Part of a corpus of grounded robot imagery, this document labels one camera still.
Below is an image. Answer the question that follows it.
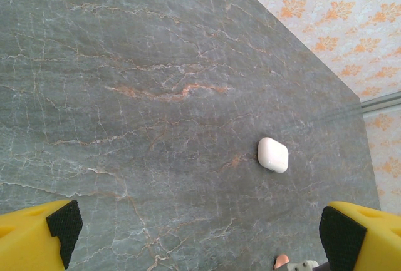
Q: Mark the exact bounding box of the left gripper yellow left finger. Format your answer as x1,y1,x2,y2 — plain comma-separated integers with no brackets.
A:
0,199,84,271

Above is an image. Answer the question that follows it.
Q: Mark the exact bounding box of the small pink curved piece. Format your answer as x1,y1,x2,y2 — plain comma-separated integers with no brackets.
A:
273,253,290,270

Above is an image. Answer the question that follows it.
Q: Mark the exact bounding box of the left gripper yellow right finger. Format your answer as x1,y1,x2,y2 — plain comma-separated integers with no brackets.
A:
318,201,401,271

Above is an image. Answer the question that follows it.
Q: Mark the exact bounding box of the white earbud charging case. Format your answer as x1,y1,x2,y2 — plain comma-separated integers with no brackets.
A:
257,136,289,175

